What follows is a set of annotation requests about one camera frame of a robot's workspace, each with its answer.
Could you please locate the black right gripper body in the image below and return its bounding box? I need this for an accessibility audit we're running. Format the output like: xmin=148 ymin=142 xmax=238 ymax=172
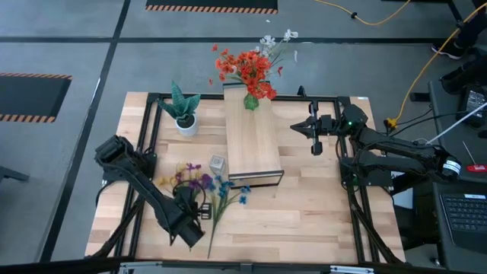
xmin=317 ymin=114 xmax=345 ymax=136

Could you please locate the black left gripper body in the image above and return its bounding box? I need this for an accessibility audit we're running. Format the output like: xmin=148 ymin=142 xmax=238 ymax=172
xmin=173 ymin=185 xmax=203 ymax=225

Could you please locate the purple artificial flower bunch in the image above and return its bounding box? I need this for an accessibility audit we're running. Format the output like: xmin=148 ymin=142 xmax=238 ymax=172
xmin=174 ymin=162 xmax=215 ymax=193

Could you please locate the blue artificial flower bunch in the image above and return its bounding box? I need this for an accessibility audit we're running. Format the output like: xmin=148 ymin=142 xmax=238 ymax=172
xmin=206 ymin=174 xmax=252 ymax=260

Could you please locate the red artificial flower bunch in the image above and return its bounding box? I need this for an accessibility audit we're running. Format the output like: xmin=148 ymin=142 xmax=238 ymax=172
xmin=243 ymin=64 xmax=285 ymax=101

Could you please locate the green glass vase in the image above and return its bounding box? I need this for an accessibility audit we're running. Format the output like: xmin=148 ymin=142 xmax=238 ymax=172
xmin=243 ymin=92 xmax=260 ymax=112

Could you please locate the white artificial flower bunch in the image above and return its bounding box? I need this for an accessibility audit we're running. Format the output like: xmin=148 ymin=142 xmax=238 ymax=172
xmin=253 ymin=28 xmax=300 ymax=77

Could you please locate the orange artificial flower bunch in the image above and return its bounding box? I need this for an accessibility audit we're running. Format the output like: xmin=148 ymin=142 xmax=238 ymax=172
xmin=208 ymin=43 xmax=273 ymax=87

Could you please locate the clear square glass vase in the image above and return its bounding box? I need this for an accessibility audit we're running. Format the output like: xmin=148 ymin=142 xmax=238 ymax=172
xmin=208 ymin=155 xmax=226 ymax=175

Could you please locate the green plant in white pot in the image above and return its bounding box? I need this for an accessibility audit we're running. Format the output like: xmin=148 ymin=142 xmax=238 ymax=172
xmin=158 ymin=80 xmax=202 ymax=138

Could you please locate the dark grey desk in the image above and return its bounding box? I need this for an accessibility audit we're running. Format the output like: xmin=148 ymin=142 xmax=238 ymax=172
xmin=412 ymin=177 xmax=487 ymax=274
xmin=428 ymin=79 xmax=487 ymax=184

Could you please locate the person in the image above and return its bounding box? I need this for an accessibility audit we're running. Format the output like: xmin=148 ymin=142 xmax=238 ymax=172
xmin=431 ymin=14 xmax=487 ymax=61

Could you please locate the black rig crossbeam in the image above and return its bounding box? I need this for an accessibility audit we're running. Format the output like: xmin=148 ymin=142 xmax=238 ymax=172
xmin=0 ymin=256 xmax=487 ymax=274

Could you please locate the black handheld device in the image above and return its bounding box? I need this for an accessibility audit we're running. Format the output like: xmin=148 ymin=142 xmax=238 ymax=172
xmin=458 ymin=84 xmax=487 ymax=129

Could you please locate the black desk base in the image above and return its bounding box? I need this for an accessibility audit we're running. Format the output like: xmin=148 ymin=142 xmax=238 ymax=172
xmin=409 ymin=55 xmax=487 ymax=103

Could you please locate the black hazard-striped floor mat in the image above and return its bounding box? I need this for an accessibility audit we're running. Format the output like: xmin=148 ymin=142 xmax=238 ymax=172
xmin=145 ymin=0 xmax=279 ymax=15
xmin=0 ymin=72 xmax=73 ymax=124

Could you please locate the black keyboard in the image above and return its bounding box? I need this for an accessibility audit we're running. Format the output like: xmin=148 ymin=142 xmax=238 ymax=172
xmin=439 ymin=193 xmax=487 ymax=252

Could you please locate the black diagonal desk bar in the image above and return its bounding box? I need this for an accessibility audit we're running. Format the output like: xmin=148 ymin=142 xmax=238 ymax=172
xmin=445 ymin=0 xmax=469 ymax=30

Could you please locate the dark grey furniture leg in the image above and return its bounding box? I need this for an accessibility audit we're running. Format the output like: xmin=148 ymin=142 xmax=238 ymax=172
xmin=0 ymin=166 xmax=30 ymax=184

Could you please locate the black aluminium table frame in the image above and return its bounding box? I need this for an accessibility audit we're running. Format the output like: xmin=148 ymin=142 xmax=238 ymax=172
xmin=91 ymin=92 xmax=406 ymax=266

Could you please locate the yellow extension cable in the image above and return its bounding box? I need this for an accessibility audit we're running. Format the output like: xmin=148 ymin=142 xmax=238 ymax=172
xmin=312 ymin=0 xmax=412 ymax=27
xmin=384 ymin=0 xmax=487 ymax=129

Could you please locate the white cable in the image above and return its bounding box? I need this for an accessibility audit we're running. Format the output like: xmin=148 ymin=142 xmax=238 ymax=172
xmin=425 ymin=101 xmax=487 ymax=145

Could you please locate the red-handled tool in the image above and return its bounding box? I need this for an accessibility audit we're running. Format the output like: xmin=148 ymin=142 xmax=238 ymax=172
xmin=462 ymin=140 xmax=487 ymax=174

